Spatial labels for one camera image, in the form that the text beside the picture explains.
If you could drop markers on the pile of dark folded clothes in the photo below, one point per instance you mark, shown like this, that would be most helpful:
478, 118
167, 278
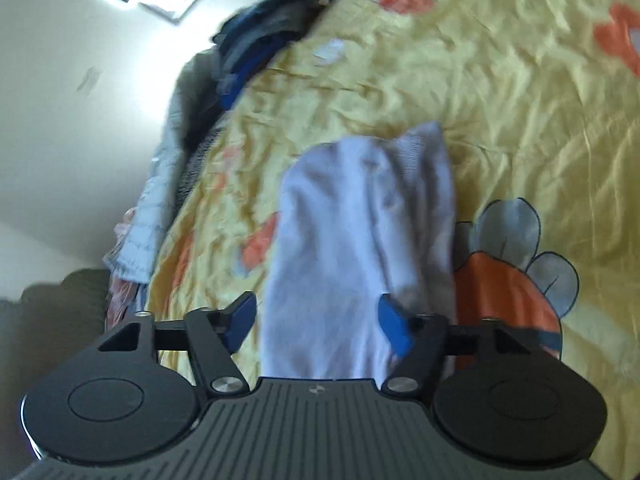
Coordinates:
260, 35

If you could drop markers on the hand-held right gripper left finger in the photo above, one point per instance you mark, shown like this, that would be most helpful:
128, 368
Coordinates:
240, 317

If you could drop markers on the yellow cartoon printed blanket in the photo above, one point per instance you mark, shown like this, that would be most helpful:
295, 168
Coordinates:
525, 110

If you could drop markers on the lavender lace-trimmed knit garment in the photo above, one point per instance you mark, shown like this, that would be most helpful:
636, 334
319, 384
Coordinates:
340, 240

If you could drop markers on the pink cloth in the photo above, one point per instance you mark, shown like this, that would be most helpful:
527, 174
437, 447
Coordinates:
120, 305

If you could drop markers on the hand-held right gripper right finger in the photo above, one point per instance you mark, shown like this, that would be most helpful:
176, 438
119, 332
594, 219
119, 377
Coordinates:
395, 325

